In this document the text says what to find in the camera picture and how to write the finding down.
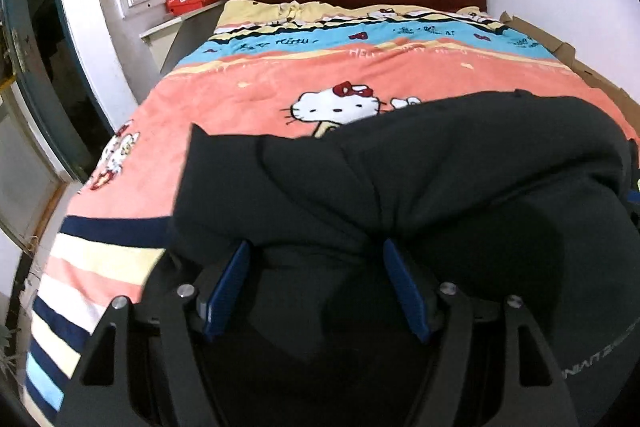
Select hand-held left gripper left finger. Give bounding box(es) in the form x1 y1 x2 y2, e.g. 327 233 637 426
54 239 251 427

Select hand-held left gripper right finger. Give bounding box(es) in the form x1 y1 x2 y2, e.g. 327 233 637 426
382 238 572 427

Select black hooded puffer jacket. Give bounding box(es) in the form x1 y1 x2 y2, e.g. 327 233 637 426
167 89 640 427

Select flattened brown cardboard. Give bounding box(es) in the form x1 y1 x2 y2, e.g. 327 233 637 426
499 10 640 128

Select striped cartoon printed blanket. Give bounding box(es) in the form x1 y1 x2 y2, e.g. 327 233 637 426
22 0 640 427

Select grey bedside cabinet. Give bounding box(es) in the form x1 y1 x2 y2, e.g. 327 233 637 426
140 4 223 75

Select dark door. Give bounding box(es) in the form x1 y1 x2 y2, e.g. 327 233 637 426
0 0 108 182

